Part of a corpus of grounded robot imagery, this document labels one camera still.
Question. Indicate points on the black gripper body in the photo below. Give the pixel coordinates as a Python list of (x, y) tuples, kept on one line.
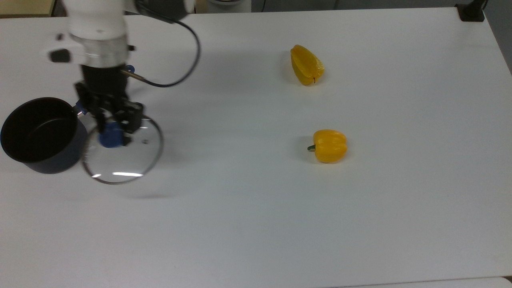
[(104, 86)]

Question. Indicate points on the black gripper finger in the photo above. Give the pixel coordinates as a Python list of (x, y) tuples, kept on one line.
[(101, 122), (131, 120)]

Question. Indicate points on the glass lid with blue knob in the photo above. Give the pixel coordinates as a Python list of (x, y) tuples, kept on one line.
[(128, 160)]

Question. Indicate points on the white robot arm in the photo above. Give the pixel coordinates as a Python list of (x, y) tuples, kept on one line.
[(98, 28)]

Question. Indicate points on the dark blue saucepan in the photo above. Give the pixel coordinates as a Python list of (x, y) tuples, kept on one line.
[(40, 132)]

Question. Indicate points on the yellow star fruit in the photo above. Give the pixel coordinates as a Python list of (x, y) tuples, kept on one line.
[(306, 64)]

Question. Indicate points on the round yellow bell pepper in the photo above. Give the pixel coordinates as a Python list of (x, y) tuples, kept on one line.
[(330, 146)]

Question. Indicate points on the black stand base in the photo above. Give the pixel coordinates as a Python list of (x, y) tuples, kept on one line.
[(472, 10)]

